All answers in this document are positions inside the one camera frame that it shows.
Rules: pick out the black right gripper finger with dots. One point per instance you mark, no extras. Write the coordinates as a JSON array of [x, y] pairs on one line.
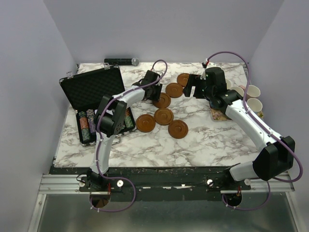
[[193, 80], [187, 90]]

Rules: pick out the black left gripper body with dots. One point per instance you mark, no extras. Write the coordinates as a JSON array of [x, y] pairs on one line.
[[156, 91]]

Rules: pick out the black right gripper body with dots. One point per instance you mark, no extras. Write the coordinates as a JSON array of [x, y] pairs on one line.
[[196, 87]]

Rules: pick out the brown wooden coaster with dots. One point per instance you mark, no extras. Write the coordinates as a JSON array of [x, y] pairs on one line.
[[182, 79], [178, 129], [174, 90], [164, 101], [163, 116], [145, 123]]

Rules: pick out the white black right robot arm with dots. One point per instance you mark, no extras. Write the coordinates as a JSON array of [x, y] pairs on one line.
[[275, 152]]

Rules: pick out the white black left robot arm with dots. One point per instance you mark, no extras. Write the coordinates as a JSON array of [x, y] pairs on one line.
[[109, 120]]

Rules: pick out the black microphone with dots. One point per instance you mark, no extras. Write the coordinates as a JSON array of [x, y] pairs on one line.
[[122, 61]]

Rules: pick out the light green mug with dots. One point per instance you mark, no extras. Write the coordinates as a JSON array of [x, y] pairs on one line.
[[228, 84]]

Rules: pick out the floral serving tray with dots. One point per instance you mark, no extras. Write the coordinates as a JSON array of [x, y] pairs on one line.
[[217, 115]]

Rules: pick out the teal mug middle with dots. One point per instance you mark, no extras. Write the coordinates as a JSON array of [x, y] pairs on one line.
[[239, 90]]

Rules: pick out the pink mug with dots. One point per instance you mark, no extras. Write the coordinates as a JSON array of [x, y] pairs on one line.
[[253, 92]]

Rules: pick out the light blue mug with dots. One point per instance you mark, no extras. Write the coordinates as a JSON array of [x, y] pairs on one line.
[[255, 105]]

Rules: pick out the black poker chip case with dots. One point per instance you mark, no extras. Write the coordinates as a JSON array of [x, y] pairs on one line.
[[85, 91]]

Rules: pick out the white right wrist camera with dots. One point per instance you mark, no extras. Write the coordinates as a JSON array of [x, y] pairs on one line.
[[207, 64]]

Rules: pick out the aluminium mounting rail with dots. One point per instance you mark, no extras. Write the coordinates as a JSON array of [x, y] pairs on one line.
[[67, 184]]

